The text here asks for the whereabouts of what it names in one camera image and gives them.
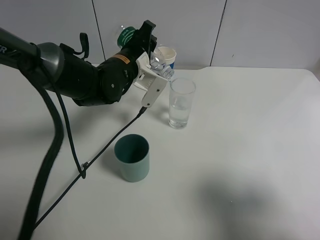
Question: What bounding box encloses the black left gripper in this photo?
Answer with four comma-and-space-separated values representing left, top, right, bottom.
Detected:
97, 20, 157, 103

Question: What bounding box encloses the clear bottle with green label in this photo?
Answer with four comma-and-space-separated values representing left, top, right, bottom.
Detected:
114, 24, 175, 80

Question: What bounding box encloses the green plastic cup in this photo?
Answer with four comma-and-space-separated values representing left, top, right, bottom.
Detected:
114, 134, 150, 183

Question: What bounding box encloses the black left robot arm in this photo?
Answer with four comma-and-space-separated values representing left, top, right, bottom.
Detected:
0, 20, 157, 107

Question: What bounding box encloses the white cup with blue sleeve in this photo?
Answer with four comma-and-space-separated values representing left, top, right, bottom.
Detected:
158, 46, 177, 69

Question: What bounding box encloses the tall clear drinking glass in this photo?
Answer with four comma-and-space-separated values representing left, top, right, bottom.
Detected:
168, 77, 196, 129

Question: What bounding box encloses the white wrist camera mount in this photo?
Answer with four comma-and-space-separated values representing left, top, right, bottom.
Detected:
133, 52, 168, 108

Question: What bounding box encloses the thin black cable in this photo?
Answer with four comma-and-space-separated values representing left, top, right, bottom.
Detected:
29, 32, 148, 240

